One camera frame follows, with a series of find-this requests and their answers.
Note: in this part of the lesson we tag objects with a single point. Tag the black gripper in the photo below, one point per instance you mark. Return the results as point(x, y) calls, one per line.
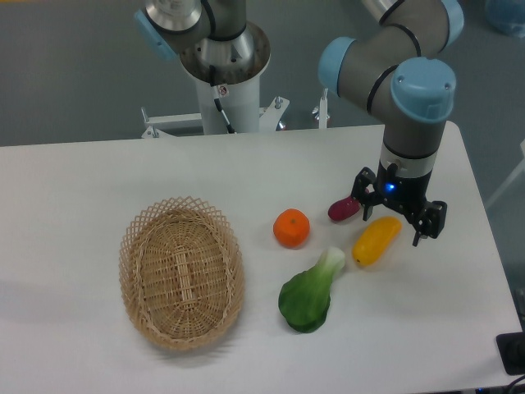
point(403, 195)

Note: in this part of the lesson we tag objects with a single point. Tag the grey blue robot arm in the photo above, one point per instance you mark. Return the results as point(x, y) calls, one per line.
point(395, 76)

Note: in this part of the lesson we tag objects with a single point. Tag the green bok choy vegetable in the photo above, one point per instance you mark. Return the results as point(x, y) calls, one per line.
point(305, 299)

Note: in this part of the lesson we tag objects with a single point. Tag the yellow mango fruit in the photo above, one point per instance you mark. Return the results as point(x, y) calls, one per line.
point(375, 240)

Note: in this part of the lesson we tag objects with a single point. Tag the purple sweet potato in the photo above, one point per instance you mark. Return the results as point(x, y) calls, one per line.
point(343, 209)

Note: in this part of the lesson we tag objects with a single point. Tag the orange tangerine fruit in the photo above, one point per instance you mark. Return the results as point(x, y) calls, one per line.
point(291, 228)

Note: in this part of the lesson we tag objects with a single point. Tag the black device at table edge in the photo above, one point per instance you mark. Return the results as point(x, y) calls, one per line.
point(511, 349)

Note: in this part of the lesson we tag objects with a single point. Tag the woven wicker basket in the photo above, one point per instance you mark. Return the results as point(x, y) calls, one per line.
point(181, 273)

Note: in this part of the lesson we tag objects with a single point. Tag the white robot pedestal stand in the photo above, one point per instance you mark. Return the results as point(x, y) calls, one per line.
point(226, 75)

